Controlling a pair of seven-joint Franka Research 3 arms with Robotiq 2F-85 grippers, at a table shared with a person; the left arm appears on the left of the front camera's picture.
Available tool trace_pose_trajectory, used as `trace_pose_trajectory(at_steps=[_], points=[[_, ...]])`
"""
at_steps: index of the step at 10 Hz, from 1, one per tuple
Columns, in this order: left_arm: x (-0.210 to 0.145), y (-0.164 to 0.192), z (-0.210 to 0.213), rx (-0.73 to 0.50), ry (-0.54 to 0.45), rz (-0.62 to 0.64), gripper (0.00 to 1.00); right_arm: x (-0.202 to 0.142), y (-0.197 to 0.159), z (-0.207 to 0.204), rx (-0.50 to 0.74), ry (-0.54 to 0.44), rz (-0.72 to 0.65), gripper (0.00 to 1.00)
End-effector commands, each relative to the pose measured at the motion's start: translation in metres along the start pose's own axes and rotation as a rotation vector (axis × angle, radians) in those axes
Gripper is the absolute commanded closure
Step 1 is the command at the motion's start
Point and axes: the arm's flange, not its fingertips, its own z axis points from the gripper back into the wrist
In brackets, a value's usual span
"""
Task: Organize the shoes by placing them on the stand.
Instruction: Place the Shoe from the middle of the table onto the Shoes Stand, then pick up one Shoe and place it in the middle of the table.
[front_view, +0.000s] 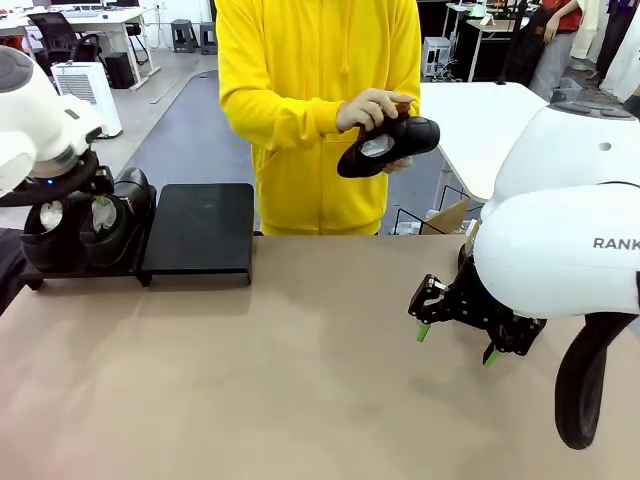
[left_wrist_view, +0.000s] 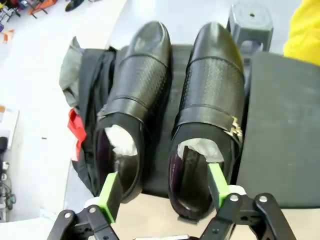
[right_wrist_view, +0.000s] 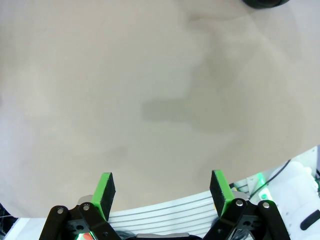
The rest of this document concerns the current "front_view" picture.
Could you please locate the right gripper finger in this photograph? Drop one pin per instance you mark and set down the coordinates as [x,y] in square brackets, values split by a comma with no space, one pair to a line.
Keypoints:
[430,307]
[515,335]

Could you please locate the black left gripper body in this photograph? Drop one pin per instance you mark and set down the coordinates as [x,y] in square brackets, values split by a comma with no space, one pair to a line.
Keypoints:
[55,185]

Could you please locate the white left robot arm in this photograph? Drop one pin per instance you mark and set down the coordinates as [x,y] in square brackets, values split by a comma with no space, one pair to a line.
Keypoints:
[30,125]

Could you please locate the clear plastic bin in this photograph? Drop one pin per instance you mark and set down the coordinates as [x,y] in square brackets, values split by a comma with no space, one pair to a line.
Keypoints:
[567,92]

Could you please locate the dark desk with white top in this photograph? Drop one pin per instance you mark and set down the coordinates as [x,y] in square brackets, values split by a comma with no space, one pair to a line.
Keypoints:
[495,25]

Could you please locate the person in red shirt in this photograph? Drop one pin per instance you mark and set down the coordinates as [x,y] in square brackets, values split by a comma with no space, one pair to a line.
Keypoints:
[552,55]

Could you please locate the person's left hand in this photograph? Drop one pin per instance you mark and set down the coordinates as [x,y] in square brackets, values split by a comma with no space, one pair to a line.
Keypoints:
[399,166]

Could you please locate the person's right forearm yellow sleeve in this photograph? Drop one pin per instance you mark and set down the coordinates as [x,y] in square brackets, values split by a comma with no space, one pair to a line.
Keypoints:
[280,117]

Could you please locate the white office desk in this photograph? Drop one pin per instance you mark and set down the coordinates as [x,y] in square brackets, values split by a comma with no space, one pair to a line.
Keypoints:
[115,17]

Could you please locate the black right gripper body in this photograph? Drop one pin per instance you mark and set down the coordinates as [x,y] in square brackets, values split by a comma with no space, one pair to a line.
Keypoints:
[470,300]

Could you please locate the white paper shoe stuffing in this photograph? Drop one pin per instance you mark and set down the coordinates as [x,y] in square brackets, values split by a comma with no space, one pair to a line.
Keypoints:
[377,146]
[106,217]
[51,217]

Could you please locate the black office chair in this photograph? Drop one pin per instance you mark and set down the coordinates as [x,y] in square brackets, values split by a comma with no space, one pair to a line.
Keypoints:
[55,37]

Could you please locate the person with cream coat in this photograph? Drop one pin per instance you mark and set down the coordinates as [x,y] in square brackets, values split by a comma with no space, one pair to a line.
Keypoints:
[587,30]

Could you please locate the black box under desk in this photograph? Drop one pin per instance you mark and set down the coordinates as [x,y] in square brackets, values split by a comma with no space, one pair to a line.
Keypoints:
[120,70]

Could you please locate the large white table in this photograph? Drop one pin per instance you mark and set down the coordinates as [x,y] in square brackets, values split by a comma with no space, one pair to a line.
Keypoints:
[470,125]

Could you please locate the gray plastic stool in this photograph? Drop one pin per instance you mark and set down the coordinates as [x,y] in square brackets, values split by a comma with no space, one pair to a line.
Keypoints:
[208,35]
[184,30]

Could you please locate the white computer tower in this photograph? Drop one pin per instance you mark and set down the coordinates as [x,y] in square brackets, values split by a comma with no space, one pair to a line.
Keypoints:
[435,55]

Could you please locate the white air purifier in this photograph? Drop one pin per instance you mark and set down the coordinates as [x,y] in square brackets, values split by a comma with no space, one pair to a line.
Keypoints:
[100,82]

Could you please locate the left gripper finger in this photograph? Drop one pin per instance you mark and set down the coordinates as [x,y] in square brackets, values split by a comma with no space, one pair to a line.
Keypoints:
[104,182]
[80,207]

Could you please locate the black shoe stand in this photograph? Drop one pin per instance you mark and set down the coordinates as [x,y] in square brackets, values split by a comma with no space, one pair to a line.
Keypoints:
[200,225]
[75,277]

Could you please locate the person in yellow hoodie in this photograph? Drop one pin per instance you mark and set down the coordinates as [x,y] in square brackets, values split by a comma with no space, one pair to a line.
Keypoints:
[300,190]

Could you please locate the person's right hand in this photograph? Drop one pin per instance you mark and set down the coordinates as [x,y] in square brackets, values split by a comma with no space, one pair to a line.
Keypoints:
[365,110]

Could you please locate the dark gray cloth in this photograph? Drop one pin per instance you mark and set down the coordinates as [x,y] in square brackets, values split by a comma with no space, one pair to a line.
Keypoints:
[10,270]

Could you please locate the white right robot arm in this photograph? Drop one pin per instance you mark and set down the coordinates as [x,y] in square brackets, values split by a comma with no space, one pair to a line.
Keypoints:
[560,225]

